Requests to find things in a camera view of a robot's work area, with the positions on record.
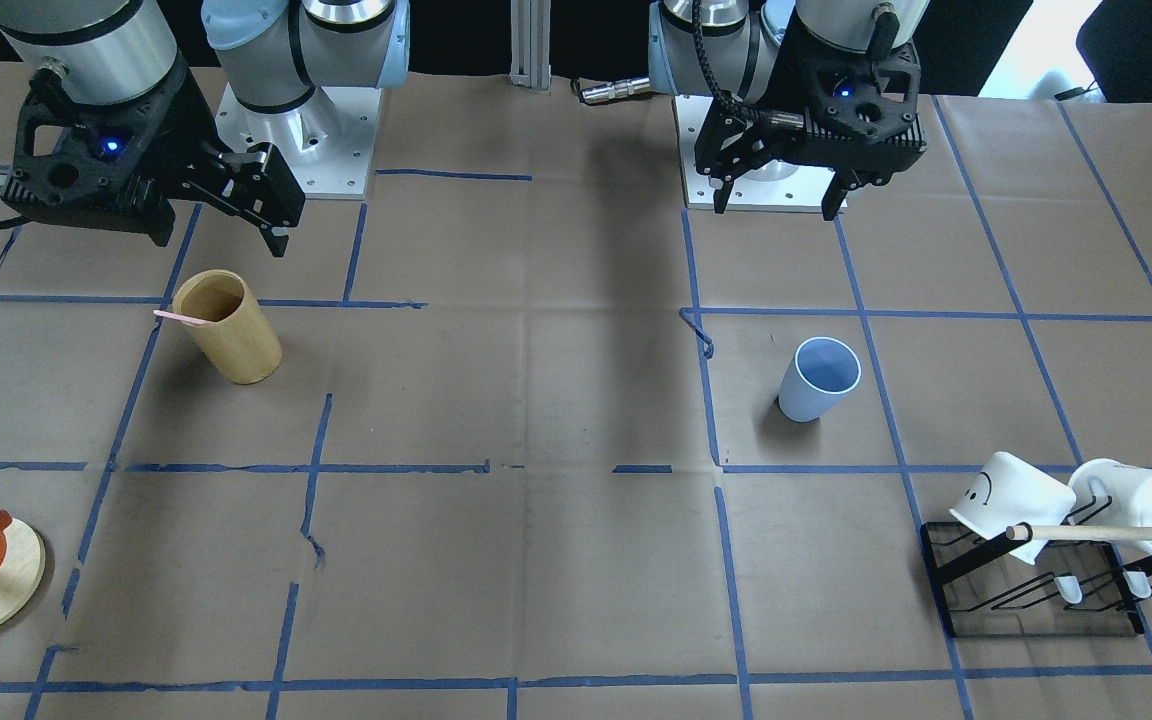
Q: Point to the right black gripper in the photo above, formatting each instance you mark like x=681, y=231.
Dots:
x=179, y=128

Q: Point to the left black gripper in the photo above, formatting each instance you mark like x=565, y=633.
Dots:
x=794, y=88

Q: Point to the pink chopstick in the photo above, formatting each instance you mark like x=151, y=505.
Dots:
x=191, y=321

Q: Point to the light blue cup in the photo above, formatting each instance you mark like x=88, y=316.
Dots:
x=822, y=371

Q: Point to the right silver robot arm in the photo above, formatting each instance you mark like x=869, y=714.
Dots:
x=275, y=54

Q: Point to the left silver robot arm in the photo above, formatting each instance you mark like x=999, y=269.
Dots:
x=728, y=48

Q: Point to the bamboo cylinder holder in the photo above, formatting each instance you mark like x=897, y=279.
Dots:
x=235, y=335

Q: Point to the white smiley mug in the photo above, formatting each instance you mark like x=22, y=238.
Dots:
x=1008, y=491

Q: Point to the wooden mug tree stand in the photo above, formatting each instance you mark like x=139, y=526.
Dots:
x=22, y=570

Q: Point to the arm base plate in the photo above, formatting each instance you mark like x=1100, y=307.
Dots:
x=778, y=186
x=328, y=143

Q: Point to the aluminium frame post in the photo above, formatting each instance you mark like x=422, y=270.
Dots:
x=529, y=29

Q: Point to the black wire mug rack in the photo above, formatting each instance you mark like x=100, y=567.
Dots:
x=1034, y=582

